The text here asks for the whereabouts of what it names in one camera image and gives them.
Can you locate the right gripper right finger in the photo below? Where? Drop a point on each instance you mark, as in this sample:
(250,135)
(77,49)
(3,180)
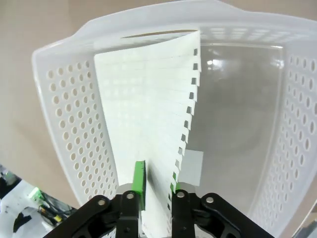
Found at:
(183,213)

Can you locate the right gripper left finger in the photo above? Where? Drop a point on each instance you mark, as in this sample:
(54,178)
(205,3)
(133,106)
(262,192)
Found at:
(139,178)

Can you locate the lined white paper sheet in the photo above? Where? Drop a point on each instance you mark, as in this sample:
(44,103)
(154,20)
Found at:
(148,99)

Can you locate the white perforated plastic basket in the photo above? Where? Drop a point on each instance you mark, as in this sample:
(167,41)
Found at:
(74,111)

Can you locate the green terminal connector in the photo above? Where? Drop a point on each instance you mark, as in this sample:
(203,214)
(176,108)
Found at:
(34,193)

